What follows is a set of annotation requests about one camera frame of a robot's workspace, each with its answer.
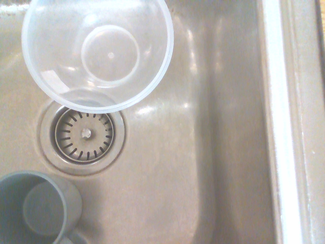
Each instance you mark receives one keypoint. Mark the stainless steel double sink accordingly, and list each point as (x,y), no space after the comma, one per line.
(165,183)

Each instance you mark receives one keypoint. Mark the metal sink drain strainer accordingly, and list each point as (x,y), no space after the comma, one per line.
(83,142)

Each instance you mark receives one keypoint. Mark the clear plastic bowl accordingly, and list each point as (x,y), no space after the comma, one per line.
(63,50)

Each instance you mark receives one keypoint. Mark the grey green cup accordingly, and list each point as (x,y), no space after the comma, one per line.
(38,211)

